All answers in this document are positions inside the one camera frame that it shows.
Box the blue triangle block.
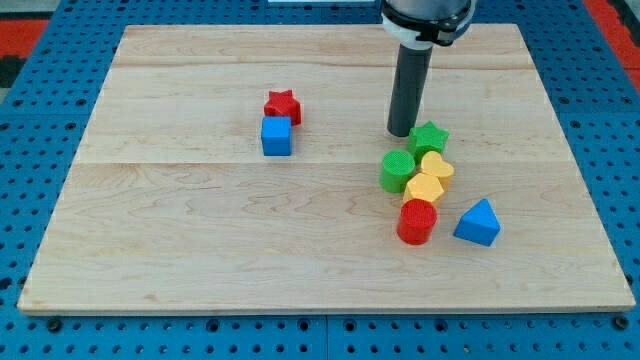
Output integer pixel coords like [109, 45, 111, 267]
[453, 198, 501, 247]

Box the red cylinder block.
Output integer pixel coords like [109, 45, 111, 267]
[396, 199, 438, 246]

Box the green cylinder block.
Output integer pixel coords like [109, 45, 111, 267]
[379, 149, 415, 193]

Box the red star block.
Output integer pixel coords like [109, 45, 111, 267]
[263, 89, 302, 126]

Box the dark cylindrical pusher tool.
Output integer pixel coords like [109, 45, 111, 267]
[387, 45, 432, 137]

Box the yellow heart block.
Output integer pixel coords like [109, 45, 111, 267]
[420, 151, 455, 190]

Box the light wooden board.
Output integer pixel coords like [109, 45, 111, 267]
[17, 24, 635, 316]

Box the green star block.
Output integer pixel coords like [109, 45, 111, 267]
[407, 122, 449, 164]

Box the blue cube block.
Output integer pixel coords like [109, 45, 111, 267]
[261, 116, 292, 156]

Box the yellow hexagon block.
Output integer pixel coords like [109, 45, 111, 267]
[403, 173, 445, 203]

